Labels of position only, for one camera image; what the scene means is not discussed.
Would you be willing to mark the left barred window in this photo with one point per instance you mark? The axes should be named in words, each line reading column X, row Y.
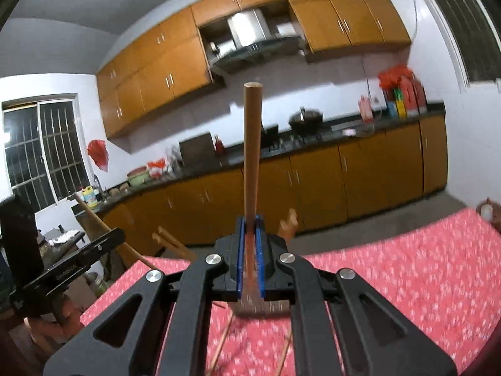
column 43, row 153

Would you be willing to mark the right barred window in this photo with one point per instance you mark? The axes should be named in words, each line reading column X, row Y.
column 475, row 26

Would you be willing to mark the chopstick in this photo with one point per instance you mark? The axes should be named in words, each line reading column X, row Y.
column 219, row 349
column 252, row 153
column 104, row 226

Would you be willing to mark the barred window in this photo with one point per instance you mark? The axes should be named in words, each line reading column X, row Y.
column 43, row 153
column 475, row 26

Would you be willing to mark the red bag and bottles group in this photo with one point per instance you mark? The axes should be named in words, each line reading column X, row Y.
column 403, row 92

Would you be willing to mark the chopstick on table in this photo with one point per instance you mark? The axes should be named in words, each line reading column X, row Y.
column 219, row 349

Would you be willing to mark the red plastic bag on wall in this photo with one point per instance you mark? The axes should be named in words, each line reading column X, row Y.
column 97, row 151

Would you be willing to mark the beige perforated utensil holder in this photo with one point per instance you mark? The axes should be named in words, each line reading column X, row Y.
column 255, row 307

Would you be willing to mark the pink bottle on counter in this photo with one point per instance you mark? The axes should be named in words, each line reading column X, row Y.
column 366, row 112

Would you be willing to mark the orange bag on counter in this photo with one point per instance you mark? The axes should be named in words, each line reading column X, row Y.
column 157, row 168

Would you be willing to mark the upper wooden wall cabinets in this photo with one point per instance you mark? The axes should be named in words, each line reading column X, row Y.
column 195, row 48

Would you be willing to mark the red sauce bottle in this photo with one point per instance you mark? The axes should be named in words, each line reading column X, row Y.
column 219, row 146

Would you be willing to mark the lower wooden kitchen cabinets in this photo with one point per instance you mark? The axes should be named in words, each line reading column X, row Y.
column 328, row 184

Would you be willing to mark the green bowl on counter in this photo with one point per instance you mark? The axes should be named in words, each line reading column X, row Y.
column 138, row 176

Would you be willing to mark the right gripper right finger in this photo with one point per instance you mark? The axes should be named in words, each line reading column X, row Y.
column 340, row 324

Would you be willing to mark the steel range hood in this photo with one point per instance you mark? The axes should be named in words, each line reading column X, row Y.
column 251, row 37

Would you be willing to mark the red floral tablecloth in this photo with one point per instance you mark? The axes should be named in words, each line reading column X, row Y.
column 444, row 277

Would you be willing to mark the yellow detergent bottle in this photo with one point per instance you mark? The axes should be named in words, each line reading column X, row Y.
column 90, row 197

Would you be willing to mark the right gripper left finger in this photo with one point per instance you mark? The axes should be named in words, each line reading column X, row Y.
column 160, row 325

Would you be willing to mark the black wok with lid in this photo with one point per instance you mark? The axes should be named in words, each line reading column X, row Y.
column 306, row 122

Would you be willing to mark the dark wooden cutting board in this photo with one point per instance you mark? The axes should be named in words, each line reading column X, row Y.
column 198, row 150

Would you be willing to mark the black stone countertop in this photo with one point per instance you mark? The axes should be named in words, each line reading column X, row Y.
column 331, row 132

